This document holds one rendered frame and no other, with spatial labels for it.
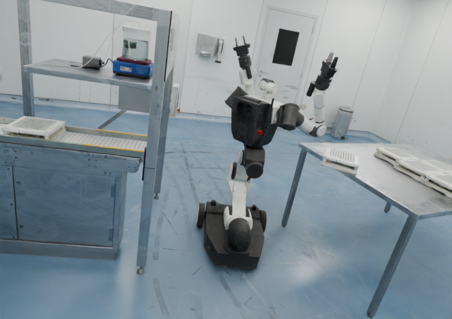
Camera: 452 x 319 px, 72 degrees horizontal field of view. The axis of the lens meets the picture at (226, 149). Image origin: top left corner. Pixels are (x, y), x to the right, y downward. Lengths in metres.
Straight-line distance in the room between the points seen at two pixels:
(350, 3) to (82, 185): 5.65
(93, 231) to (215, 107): 4.04
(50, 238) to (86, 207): 0.34
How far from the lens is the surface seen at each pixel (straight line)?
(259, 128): 1.98
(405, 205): 2.13
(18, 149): 2.09
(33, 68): 1.85
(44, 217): 2.31
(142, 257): 2.19
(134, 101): 2.02
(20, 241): 2.47
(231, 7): 5.71
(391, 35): 7.21
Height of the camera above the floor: 1.57
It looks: 20 degrees down
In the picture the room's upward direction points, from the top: 10 degrees clockwise
